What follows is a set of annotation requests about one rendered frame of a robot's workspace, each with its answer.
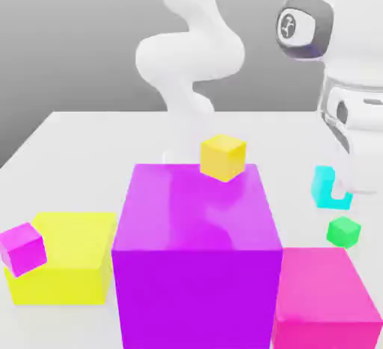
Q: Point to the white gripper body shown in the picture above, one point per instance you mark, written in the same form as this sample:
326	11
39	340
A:
363	157

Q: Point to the small green cube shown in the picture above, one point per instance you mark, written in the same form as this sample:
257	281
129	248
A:
342	232

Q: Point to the small orange-yellow cube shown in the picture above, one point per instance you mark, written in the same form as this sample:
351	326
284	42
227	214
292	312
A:
221	157

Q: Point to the large purple box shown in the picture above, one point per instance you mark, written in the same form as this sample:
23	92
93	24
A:
194	280

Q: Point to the small cyan cube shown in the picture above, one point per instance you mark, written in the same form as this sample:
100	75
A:
321	189

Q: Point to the large yellow box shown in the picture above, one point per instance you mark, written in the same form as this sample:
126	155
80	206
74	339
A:
71	265

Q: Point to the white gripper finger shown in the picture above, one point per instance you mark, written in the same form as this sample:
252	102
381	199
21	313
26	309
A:
338	189

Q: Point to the large pink box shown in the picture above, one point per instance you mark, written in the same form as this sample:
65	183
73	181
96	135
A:
323	295

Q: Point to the small magenta cube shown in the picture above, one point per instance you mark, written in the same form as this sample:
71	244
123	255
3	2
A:
24	250

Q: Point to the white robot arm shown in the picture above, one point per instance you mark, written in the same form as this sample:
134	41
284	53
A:
191	50

